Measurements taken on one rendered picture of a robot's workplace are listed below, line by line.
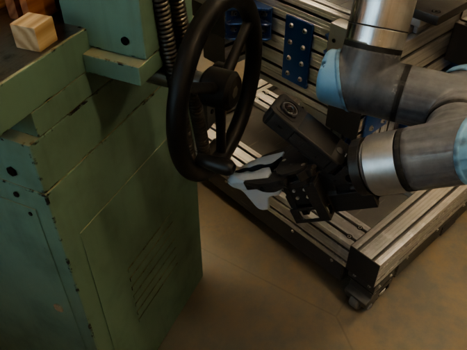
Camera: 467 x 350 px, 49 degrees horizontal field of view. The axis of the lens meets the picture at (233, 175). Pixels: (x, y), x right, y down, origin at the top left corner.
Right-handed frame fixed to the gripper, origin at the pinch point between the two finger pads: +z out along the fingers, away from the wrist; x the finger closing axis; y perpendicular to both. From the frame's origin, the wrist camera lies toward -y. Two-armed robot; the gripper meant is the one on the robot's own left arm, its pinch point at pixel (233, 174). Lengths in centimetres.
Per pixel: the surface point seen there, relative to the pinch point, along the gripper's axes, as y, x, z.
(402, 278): 77, 56, 11
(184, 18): -21.2, 10.1, 2.4
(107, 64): -21.2, -0.1, 10.2
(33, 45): -28.0, -6.7, 13.3
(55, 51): -26.0, -4.9, 12.3
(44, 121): -19.0, -9.8, 16.3
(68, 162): -11.5, -7.5, 20.7
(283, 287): 62, 38, 38
